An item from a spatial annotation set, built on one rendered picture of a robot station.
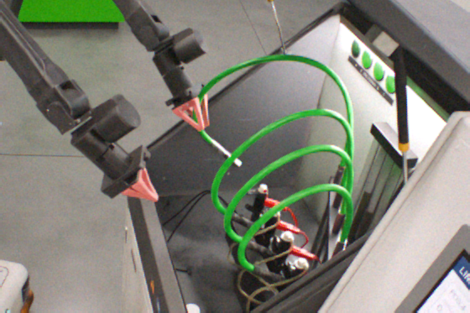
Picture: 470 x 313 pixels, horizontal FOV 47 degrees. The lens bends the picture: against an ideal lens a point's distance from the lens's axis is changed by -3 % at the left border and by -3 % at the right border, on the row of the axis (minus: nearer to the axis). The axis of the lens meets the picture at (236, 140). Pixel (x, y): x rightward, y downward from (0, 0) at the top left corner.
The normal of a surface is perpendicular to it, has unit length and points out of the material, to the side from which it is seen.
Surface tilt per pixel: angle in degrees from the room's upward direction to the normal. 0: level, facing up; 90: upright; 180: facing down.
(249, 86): 90
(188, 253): 0
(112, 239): 0
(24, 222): 0
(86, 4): 90
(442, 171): 76
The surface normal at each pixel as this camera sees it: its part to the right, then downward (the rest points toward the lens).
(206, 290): 0.16, -0.81
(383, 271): -0.88, -0.15
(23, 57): -0.18, 0.28
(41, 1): 0.31, 0.58
